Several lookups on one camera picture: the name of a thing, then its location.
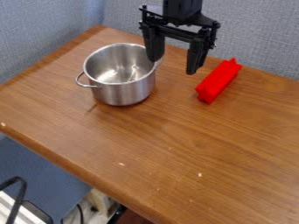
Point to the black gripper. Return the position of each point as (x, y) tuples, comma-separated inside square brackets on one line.
[(178, 20)]

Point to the red plastic block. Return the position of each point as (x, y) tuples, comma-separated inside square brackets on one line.
[(216, 81)]

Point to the stainless steel pot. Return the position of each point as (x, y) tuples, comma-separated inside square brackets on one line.
[(119, 74)]

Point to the white clutter under table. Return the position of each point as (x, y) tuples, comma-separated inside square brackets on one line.
[(96, 209)]

